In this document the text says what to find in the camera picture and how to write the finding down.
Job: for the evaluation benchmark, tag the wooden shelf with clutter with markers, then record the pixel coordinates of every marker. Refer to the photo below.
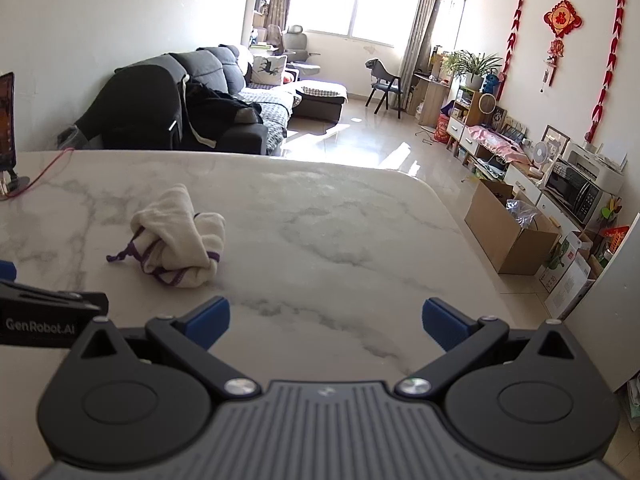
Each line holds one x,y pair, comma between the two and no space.
520,180

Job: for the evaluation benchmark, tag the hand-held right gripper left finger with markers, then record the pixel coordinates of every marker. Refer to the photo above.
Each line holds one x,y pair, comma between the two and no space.
212,321

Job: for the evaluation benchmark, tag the wooden cube shelf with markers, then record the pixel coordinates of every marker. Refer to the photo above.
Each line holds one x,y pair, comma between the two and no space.
467,105

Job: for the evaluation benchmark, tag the black smartphone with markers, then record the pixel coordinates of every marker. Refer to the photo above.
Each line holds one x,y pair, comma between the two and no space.
6,115

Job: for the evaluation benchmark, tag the white towel with purple trim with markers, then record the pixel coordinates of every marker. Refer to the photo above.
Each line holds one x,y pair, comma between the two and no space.
175,230

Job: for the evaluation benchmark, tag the small white desk fan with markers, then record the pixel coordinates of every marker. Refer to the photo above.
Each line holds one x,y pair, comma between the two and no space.
540,152

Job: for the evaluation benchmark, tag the brown cardboard box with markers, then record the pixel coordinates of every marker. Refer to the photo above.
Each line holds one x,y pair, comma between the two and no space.
500,230

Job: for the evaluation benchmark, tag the red knot wall ornament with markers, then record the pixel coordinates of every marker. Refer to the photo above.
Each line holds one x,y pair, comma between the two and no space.
562,20

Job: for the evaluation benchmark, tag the black jacket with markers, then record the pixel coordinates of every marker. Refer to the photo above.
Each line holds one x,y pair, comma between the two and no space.
215,110

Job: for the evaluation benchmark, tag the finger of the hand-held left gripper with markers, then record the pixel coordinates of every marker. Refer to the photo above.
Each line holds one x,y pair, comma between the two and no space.
6,270

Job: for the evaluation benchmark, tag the wooden desk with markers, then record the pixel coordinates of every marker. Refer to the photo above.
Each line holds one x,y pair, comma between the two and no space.
432,97

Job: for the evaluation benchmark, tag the white printer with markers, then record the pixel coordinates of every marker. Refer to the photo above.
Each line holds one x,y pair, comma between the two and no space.
597,165

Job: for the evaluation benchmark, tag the dark dining chair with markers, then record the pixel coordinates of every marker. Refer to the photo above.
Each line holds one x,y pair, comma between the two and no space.
385,85

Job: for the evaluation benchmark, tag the clear plastic bag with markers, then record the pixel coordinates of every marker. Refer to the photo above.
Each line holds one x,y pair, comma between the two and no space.
75,139

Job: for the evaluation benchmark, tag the dark grey sofa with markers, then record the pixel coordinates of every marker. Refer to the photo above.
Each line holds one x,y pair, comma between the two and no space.
200,62

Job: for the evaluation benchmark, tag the round black phone stand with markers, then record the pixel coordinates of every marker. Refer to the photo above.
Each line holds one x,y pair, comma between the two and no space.
12,180

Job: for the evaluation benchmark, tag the potted green plant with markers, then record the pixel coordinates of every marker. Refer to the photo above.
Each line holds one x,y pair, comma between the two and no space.
472,65

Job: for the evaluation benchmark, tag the bright window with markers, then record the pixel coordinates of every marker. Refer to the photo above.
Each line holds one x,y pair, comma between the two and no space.
350,0

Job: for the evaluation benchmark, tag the pink cloth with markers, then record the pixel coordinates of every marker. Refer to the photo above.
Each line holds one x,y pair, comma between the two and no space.
500,142

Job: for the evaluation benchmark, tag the black cloth covered chair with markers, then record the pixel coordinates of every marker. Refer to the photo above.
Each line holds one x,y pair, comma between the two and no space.
135,105

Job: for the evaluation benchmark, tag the white carton box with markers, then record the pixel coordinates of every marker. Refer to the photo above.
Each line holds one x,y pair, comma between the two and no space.
567,275

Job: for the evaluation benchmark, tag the grey office chair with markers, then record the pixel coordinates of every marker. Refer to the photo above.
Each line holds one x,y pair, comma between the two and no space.
297,42

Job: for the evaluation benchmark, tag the framed picture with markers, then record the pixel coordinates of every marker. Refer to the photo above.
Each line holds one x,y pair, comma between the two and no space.
555,139

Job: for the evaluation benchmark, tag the deer print pillow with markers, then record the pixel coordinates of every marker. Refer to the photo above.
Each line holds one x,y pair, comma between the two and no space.
268,70

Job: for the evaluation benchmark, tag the checkered sofa blanket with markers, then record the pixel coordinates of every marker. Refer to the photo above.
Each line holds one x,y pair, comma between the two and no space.
275,107

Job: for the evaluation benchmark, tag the black microwave oven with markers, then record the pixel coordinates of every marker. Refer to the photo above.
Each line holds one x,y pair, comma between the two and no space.
570,190

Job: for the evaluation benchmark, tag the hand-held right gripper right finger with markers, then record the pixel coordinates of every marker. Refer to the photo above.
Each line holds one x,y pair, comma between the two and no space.
442,322

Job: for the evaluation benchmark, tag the red bag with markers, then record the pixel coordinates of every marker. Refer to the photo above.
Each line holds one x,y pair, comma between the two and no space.
442,129

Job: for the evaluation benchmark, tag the white bookshelf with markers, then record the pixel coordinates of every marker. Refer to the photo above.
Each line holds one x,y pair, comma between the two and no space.
260,5

